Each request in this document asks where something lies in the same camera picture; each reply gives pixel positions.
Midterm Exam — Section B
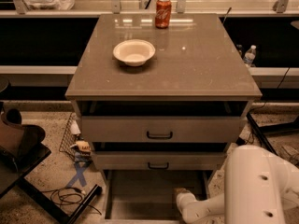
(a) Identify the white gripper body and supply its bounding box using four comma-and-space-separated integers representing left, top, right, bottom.
176, 192, 196, 212

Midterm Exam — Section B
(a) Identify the grey bottom drawer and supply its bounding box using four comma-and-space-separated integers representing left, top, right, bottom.
102, 170, 209, 224

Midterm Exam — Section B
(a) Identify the grey drawer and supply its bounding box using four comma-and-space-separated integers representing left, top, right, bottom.
92, 151, 226, 170
102, 170, 209, 224
81, 116, 247, 143

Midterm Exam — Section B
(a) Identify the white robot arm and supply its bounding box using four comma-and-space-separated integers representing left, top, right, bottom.
176, 146, 299, 224

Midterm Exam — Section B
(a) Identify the grey middle drawer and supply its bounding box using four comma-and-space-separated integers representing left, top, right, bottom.
92, 151, 226, 170

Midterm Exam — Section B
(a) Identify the grey drawer cabinet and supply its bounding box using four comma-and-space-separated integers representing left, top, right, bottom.
64, 13, 263, 185

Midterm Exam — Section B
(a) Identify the grey top drawer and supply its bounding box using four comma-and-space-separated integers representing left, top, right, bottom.
81, 116, 247, 143

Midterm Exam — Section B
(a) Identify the black stand leg right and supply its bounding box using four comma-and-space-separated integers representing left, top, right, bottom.
247, 114, 299, 154

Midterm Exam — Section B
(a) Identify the black stand leg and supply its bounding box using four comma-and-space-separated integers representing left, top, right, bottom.
17, 178, 102, 224
247, 114, 299, 154

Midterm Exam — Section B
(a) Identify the blue tape cross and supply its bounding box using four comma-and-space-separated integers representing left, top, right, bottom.
66, 161, 91, 188

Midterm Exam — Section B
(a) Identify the white paper bowl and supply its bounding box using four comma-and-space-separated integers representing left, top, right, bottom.
113, 39, 156, 67

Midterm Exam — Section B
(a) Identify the clear water bottle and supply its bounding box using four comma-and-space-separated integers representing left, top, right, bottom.
243, 45, 256, 67

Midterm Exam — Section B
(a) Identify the black stand leg left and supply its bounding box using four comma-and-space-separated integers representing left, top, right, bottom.
17, 178, 102, 224

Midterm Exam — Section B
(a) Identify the brown chair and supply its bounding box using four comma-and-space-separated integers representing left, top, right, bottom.
0, 109, 50, 198

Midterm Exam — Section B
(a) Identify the orange soda can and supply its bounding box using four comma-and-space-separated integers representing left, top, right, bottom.
155, 0, 172, 29

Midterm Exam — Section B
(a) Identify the black cable right floor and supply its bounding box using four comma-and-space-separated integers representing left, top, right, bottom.
235, 132, 260, 147

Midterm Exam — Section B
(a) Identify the black floor cable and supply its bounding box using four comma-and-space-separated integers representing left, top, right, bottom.
40, 187, 104, 217

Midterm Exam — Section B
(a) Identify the wire mesh basket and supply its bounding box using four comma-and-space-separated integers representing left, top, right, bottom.
59, 113, 80, 161

